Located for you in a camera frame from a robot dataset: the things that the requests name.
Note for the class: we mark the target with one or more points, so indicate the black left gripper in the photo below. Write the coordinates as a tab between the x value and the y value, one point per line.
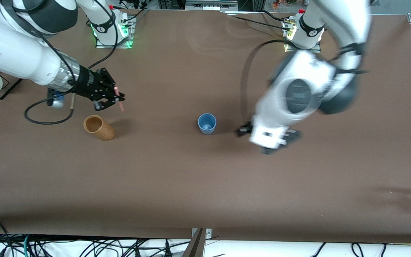
248	129

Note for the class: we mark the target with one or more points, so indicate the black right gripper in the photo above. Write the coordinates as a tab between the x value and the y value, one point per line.
88	85

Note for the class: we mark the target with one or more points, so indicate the pink chopstick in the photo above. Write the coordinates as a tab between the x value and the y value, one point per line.
121	106

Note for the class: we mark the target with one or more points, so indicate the blue plastic cup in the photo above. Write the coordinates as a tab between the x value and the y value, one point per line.
207	130

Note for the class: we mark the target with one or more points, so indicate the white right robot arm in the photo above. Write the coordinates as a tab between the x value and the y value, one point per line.
13	53

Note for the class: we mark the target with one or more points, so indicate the bamboo chopstick holder cup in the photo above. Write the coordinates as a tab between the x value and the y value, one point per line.
105	133

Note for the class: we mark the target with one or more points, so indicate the brown table cover sheet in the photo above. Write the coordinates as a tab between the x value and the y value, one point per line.
205	178

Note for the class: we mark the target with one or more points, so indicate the dark brown slanted bar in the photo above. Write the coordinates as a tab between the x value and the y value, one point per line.
195	248

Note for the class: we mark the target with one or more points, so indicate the grey equipment box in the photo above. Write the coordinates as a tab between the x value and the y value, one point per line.
211	5

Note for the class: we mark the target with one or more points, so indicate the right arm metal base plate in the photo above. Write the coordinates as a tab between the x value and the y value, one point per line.
131	33

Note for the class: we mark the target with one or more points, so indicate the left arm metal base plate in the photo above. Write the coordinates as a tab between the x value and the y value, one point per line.
316	51

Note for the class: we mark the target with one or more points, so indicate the small metal bracket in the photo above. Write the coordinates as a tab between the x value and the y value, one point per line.
209	233

